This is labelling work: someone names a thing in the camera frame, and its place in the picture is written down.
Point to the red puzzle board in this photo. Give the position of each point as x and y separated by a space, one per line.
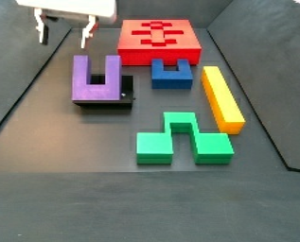
157 39

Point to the yellow long block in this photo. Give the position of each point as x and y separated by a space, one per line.
226 109

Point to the blue U-shaped block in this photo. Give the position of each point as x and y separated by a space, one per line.
167 79

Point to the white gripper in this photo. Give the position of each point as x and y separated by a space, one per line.
103 9

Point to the green stepped block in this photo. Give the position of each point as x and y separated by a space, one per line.
212 147

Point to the black angle fixture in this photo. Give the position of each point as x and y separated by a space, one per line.
127 89

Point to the purple U-shaped block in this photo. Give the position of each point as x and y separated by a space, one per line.
113 71

